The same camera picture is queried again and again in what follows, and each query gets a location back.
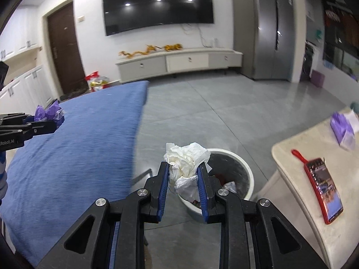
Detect red wrapper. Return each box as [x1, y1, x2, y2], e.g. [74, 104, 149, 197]
[215, 174, 232, 187]

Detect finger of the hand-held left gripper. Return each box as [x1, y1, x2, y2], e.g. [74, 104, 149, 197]
[0, 113, 35, 126]
[0, 121, 57, 141]

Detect white wall cabinet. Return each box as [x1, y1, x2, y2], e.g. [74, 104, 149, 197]
[0, 7, 42, 62]

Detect brown wooden door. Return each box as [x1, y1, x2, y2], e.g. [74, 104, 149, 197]
[47, 1, 86, 95]

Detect beige marble coffee table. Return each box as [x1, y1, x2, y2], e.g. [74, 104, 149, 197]
[256, 106, 359, 269]

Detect purple stool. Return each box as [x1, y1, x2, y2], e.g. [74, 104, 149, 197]
[311, 71, 325, 88]

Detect grey steel refrigerator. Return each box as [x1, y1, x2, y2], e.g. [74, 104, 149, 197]
[231, 0, 293, 80]

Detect white round trash bin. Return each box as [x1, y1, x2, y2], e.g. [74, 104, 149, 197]
[175, 148, 254, 223]

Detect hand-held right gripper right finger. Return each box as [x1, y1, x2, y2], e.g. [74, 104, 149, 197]
[196, 165, 313, 269]

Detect white shoe cabinet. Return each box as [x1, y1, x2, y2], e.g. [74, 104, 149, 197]
[0, 64, 55, 115]

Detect purple wrapper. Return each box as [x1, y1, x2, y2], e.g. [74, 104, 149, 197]
[34, 99, 66, 126]

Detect purple tissue pack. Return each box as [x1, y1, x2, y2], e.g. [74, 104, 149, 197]
[330, 111, 355, 150]

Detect dark shoes row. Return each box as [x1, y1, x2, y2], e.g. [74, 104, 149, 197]
[59, 87, 89, 101]

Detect white low media cabinet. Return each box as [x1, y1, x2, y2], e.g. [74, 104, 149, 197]
[116, 48, 243, 84]

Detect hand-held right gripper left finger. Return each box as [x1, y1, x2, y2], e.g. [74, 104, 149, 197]
[36, 161, 170, 269]

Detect blue blanket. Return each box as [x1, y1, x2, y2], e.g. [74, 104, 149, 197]
[0, 81, 150, 267]

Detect red handled brush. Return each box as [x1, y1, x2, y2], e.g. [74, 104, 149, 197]
[291, 149, 309, 166]

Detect red smartphone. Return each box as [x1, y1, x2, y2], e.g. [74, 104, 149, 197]
[304, 158, 344, 225]

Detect black wall television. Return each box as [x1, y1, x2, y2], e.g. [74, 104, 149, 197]
[102, 0, 215, 36]

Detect white tissue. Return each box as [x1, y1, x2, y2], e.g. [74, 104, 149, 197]
[163, 142, 211, 202]

